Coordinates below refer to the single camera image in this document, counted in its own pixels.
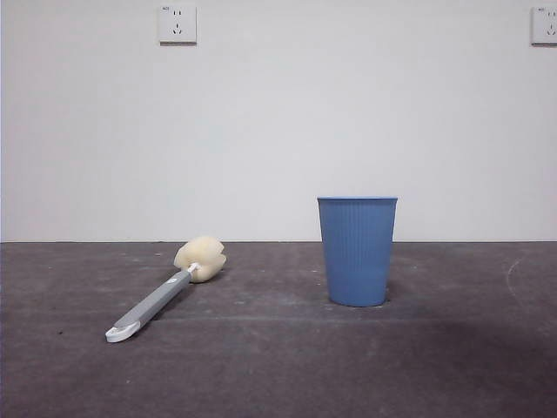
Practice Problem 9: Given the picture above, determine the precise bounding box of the grey-handled sponge cup brush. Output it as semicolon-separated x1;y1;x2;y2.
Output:
104;235;228;347

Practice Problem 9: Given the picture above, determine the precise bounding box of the blue ribbed plastic cup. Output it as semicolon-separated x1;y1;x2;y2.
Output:
316;195;399;308

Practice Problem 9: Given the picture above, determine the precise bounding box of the white wall socket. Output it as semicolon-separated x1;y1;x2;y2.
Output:
529;6;557;47
158;4;198;45

